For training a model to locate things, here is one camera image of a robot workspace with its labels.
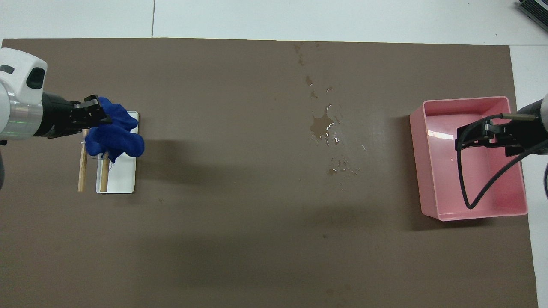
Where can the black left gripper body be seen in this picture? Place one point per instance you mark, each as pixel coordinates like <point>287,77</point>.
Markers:
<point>60,117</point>

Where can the pink plastic bin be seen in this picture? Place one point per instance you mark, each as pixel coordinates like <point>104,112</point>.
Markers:
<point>471,179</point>

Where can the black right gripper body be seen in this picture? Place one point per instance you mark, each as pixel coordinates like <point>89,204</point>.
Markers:
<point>524,132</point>

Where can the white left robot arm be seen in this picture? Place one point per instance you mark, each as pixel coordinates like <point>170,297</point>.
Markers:
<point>17,98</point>

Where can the white rectangular tray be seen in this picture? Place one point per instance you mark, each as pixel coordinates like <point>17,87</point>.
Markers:
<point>124,177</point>

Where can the grey ribbed device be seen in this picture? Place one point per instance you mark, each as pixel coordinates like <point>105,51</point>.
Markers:
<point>535,10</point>

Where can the blue towel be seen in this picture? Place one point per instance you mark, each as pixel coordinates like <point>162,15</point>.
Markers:
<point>117,137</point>

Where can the spilled water puddle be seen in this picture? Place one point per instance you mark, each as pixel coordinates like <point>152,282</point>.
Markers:
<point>319,126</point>

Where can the brown table mat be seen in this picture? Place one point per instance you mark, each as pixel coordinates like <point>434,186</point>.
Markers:
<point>239,192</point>

